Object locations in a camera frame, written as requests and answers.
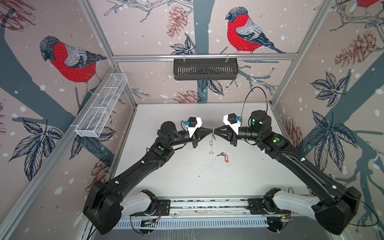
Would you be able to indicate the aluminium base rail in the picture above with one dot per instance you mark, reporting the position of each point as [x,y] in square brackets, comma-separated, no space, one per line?
[210,213]

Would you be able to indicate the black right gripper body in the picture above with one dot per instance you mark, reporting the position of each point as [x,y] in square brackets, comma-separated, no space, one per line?
[234,138]

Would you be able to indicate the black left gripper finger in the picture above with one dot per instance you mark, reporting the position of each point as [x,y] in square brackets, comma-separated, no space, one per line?
[204,133]
[205,130]

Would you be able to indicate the silver metal carabiner keyring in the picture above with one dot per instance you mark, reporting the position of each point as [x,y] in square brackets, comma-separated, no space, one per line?
[211,143]

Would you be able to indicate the black hanging wire basket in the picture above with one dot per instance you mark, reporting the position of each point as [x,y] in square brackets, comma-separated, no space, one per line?
[205,69]

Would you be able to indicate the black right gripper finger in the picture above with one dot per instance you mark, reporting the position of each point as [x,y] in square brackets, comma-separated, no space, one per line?
[222,130]
[225,136]

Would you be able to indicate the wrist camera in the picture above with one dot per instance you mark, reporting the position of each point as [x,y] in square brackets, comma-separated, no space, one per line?
[233,121]
[192,124]

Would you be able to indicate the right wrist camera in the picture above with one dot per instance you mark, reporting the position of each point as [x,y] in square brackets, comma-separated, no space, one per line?
[233,121]

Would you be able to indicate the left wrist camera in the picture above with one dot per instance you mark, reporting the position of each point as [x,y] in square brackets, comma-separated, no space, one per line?
[192,124]

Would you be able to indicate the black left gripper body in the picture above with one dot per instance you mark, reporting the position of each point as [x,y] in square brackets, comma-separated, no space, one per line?
[194,141]

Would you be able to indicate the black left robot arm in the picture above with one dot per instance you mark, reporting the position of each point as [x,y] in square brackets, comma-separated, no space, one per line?
[108,202]

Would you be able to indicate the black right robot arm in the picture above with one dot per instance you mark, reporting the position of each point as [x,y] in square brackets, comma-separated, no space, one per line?
[333,206]

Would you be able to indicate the white mesh wire shelf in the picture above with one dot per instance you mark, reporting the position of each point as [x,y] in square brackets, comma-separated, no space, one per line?
[98,114]

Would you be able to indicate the horizontal aluminium frame bar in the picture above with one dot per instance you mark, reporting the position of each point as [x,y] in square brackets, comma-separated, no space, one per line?
[241,57]

